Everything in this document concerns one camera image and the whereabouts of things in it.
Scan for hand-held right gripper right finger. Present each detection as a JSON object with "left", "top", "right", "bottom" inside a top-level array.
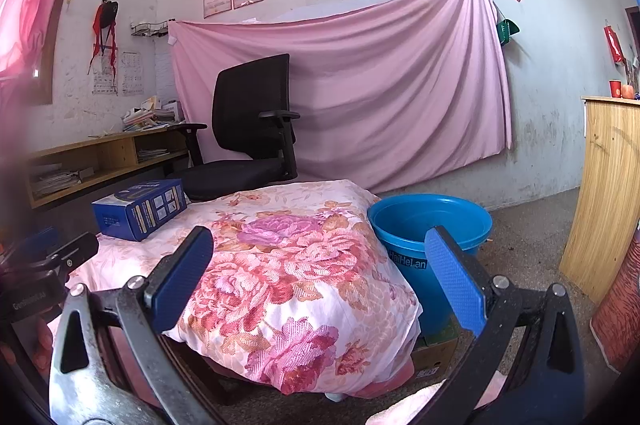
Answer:
[{"left": 414, "top": 225, "right": 586, "bottom": 425}]

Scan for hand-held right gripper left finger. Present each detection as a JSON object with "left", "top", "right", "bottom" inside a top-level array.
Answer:
[{"left": 49, "top": 226, "right": 231, "bottom": 425}]

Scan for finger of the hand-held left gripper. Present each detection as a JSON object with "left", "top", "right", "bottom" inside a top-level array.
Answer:
[
  {"left": 30, "top": 232, "right": 99, "bottom": 277},
  {"left": 17, "top": 226, "right": 58, "bottom": 253}
]

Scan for blue plastic bucket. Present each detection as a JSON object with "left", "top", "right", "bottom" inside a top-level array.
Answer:
[{"left": 366, "top": 194, "right": 493, "bottom": 338}]

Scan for person's left hand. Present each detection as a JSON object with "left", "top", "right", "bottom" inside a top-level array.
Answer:
[{"left": 32, "top": 320, "right": 56, "bottom": 356}]

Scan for magazines in shelf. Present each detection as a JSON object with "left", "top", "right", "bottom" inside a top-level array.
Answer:
[{"left": 30, "top": 168, "right": 83, "bottom": 198}]

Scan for blue cardboard box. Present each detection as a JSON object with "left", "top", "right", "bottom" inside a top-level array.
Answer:
[{"left": 91, "top": 178, "right": 188, "bottom": 242}]

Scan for brown cardboard box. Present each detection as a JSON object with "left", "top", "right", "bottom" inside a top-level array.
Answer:
[{"left": 410, "top": 320, "right": 461, "bottom": 381}]

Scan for floral pink blanket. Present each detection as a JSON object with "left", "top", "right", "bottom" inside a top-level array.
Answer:
[{"left": 65, "top": 179, "right": 421, "bottom": 396}]

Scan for wooden shelf desk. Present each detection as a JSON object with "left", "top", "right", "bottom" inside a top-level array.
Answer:
[{"left": 25, "top": 125, "right": 198, "bottom": 210}]

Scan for pink towel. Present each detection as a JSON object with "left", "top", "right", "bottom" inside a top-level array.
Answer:
[{"left": 365, "top": 370, "right": 506, "bottom": 425}]

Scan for stack of books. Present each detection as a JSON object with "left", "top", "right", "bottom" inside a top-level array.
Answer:
[{"left": 122, "top": 96, "right": 185, "bottom": 132}]

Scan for red patterned cloth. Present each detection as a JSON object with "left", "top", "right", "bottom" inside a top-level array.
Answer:
[{"left": 590, "top": 230, "right": 640, "bottom": 373}]

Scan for wooden cabinet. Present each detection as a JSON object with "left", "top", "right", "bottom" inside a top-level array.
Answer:
[{"left": 558, "top": 95, "right": 640, "bottom": 306}]

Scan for black office chair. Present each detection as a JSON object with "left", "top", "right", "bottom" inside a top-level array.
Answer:
[{"left": 165, "top": 53, "right": 302, "bottom": 202}]

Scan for pink hanging sheet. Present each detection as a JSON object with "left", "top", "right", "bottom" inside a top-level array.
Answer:
[{"left": 167, "top": 0, "right": 513, "bottom": 195}]

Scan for green hanging basket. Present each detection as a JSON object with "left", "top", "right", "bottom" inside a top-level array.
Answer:
[{"left": 496, "top": 19, "right": 521, "bottom": 46}]

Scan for red hanging bag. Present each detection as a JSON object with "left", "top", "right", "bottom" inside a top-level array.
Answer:
[{"left": 604, "top": 25, "right": 626, "bottom": 66}]

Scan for wall calendar sheet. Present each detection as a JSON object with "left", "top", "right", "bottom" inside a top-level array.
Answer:
[
  {"left": 121, "top": 52, "right": 145, "bottom": 96},
  {"left": 92, "top": 54, "right": 121, "bottom": 96}
]

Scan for black wire wall shelf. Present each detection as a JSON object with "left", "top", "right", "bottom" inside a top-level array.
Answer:
[{"left": 131, "top": 21, "right": 171, "bottom": 38}]

